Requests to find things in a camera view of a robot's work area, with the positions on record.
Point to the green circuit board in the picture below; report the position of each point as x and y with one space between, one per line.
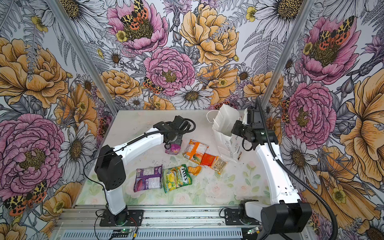
123 233

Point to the white paper bag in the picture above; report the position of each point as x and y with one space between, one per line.
223 120

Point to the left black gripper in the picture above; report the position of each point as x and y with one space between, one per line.
178 140

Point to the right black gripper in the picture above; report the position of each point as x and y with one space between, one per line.
235 130

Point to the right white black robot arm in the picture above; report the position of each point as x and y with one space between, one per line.
287 213

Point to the magenta Lot 100 candy bag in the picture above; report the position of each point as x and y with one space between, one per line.
172 149

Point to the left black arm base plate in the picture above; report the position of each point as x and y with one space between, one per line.
126 218

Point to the small clear cracker packet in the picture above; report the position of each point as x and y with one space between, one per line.
218 165

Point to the aluminium frame rail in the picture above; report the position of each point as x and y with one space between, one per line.
161 217

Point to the small red snack packet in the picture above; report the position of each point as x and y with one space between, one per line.
207 160

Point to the orange Fox's fruits candy bag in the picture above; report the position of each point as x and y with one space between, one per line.
195 151

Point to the small orange candy packet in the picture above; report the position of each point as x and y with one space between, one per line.
194 170

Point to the purple Fox's berries candy bag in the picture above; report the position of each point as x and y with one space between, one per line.
148 178

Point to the green Fox's spring tea bag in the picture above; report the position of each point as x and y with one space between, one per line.
176 177

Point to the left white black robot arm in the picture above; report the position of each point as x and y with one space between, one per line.
111 162

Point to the left aluminium corner post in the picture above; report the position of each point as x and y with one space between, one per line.
62 18

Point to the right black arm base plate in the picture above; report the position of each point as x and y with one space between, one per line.
236 217

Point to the white slotted cable duct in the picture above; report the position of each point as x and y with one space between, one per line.
157 234

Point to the right aluminium corner post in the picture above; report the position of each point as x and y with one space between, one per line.
291 40

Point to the aluminium corner post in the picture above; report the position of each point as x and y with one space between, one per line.
62 18
291 40

